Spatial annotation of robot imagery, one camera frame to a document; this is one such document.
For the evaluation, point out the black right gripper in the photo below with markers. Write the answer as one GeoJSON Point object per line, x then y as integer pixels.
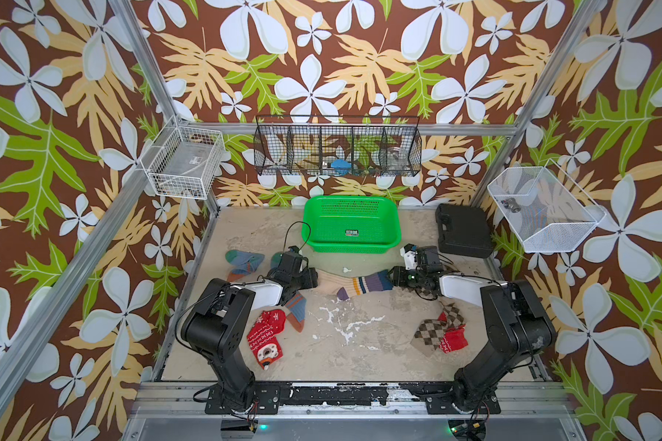
{"type": "Point", "coordinates": [398, 275]}

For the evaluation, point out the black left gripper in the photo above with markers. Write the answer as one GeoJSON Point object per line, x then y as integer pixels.
{"type": "Point", "coordinates": [310, 277]}

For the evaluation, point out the cream purple striped sock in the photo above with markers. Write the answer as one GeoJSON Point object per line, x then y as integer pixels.
{"type": "Point", "coordinates": [346, 288]}

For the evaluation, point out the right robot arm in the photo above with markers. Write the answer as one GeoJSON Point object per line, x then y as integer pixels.
{"type": "Point", "coordinates": [517, 325]}

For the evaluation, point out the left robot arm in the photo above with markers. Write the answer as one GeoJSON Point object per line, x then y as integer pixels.
{"type": "Point", "coordinates": [215, 325]}

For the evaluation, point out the blue green orange sock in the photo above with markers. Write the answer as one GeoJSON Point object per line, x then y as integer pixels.
{"type": "Point", "coordinates": [297, 311]}
{"type": "Point", "coordinates": [243, 263]}

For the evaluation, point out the green plastic basket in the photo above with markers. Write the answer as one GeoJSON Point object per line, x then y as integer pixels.
{"type": "Point", "coordinates": [326, 219]}

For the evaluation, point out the red christmas sock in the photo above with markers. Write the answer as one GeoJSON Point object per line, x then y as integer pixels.
{"type": "Point", "coordinates": [262, 338]}
{"type": "Point", "coordinates": [453, 338]}

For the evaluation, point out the black plastic tool case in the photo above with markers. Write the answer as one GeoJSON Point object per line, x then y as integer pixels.
{"type": "Point", "coordinates": [463, 230]}

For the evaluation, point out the white mesh basket right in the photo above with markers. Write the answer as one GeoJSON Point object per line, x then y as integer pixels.
{"type": "Point", "coordinates": [548, 211]}

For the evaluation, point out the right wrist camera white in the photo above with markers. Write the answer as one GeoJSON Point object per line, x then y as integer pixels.
{"type": "Point", "coordinates": [409, 254]}

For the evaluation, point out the black wire shelf basket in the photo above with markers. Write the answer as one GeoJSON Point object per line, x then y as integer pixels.
{"type": "Point", "coordinates": [336, 146]}

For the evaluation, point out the white wire basket left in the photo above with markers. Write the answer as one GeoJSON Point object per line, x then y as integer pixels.
{"type": "Point", "coordinates": [182, 161]}

